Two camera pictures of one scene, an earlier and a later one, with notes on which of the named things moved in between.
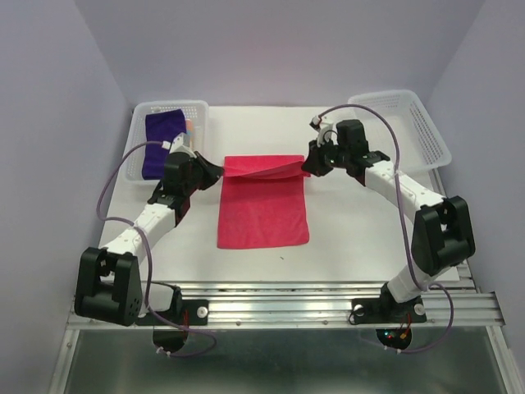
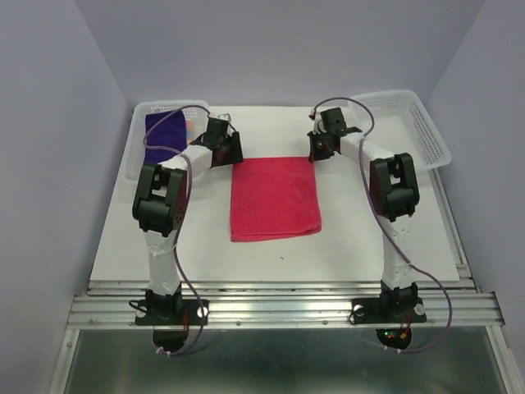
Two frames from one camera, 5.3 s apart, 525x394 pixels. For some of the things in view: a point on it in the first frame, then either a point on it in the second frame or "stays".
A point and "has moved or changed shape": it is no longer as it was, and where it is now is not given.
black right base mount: (392, 319) stays
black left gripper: (212, 171) to (235, 155)
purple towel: (166, 125) stays
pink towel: (263, 202) has moved or changed shape
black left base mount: (171, 327) stays
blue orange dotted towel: (189, 129) stays
